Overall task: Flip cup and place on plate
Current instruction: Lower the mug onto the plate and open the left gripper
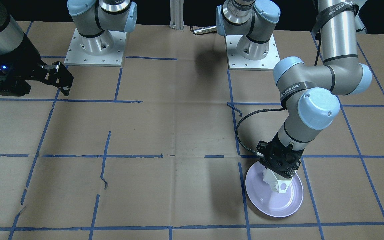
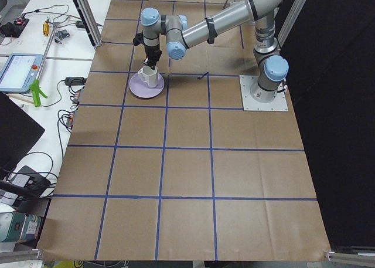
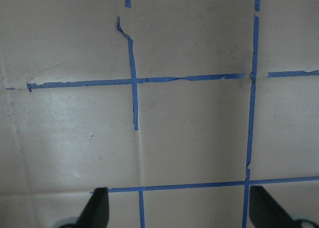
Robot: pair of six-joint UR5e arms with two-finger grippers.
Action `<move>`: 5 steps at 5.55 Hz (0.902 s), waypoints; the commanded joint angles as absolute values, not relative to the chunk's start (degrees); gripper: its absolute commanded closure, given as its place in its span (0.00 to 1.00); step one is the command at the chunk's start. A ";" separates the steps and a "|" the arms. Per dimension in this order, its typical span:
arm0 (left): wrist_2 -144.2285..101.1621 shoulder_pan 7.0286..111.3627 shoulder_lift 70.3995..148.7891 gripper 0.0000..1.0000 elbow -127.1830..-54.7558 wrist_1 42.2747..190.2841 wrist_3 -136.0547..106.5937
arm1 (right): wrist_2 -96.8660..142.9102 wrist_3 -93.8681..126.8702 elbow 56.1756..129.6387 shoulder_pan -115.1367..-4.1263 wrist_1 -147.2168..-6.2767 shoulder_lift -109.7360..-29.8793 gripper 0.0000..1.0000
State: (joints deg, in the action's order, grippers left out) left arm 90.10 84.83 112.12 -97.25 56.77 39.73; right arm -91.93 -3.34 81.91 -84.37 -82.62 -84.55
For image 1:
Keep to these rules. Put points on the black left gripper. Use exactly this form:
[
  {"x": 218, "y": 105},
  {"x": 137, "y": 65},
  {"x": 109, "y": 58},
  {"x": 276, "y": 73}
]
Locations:
[{"x": 268, "y": 154}]

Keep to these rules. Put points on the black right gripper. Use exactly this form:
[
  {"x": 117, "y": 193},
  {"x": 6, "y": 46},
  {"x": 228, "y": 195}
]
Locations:
[{"x": 31, "y": 59}]

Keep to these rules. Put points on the white faceted cup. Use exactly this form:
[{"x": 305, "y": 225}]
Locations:
[{"x": 276, "y": 182}]

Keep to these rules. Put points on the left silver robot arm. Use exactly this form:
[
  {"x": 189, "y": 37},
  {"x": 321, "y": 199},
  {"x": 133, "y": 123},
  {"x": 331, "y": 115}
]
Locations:
[{"x": 308, "y": 93}]

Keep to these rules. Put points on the lilac round plate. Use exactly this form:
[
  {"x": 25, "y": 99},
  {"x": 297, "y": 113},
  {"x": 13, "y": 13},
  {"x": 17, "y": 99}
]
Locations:
[{"x": 269, "y": 202}]

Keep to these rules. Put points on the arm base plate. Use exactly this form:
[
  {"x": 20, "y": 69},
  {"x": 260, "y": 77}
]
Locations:
[
  {"x": 254, "y": 53},
  {"x": 105, "y": 50}
]

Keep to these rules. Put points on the aluminium frame post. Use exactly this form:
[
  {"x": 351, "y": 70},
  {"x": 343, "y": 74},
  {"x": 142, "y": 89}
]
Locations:
[{"x": 176, "y": 15}]

